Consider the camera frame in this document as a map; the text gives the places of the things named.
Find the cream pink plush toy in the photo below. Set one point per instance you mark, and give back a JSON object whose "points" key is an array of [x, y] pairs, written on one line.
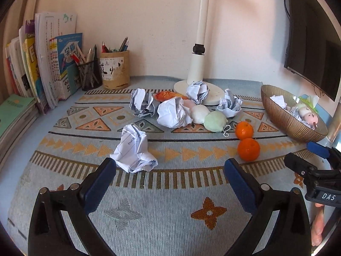
{"points": [[309, 116]]}

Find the patterned woven table mat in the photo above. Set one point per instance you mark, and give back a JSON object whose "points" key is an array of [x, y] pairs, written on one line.
{"points": [[159, 218]]}

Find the stack of green booklets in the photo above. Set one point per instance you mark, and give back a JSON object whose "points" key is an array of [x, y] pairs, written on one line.
{"points": [[13, 117]]}

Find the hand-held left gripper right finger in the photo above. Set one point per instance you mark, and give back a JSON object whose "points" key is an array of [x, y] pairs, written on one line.
{"points": [[239, 186]]}

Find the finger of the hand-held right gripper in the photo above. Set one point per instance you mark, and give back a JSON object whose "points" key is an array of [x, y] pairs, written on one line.
{"points": [[297, 163], [318, 149]]}

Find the person's right hand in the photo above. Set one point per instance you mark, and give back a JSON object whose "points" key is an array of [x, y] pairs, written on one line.
{"points": [[317, 229]]}

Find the orange snack wrapper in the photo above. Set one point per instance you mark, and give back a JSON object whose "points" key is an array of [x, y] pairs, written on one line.
{"points": [[167, 95]]}

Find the orange tangerine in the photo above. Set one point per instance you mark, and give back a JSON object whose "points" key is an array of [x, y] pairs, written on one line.
{"points": [[243, 130], [248, 149]]}

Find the white desk lamp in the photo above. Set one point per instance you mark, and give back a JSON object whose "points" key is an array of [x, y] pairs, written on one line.
{"points": [[202, 32]]}

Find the paper ball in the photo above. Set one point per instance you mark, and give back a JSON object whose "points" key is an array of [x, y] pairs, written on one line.
{"points": [[293, 111], [142, 102], [197, 92], [173, 112], [278, 101], [229, 104], [135, 152]]}

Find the bunch of dark pens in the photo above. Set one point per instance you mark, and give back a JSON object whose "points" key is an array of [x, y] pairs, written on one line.
{"points": [[123, 45]]}

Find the row of standing books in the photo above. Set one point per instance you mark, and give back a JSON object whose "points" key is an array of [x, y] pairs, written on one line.
{"points": [[50, 58]]}

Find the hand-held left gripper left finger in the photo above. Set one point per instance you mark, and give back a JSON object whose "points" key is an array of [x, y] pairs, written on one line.
{"points": [[100, 186]]}

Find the green tissue pack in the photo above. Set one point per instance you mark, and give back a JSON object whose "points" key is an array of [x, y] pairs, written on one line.
{"points": [[309, 101]]}

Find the bunch of pens and pencils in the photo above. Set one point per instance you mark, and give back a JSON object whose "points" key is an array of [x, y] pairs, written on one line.
{"points": [[89, 56]]}

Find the pink white green plush dango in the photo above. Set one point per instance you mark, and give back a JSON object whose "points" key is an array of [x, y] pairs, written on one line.
{"points": [[215, 121]]}

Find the brown ribbed glass bowl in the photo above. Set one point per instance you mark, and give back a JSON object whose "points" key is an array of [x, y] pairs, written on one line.
{"points": [[282, 125]]}

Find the beige cylindrical pen holder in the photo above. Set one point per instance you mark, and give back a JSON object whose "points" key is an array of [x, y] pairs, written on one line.
{"points": [[114, 69]]}

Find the black mesh pen cup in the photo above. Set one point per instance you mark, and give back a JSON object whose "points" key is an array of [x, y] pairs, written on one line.
{"points": [[90, 76]]}

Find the black monitor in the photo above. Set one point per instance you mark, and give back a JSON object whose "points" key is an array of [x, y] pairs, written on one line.
{"points": [[311, 32]]}

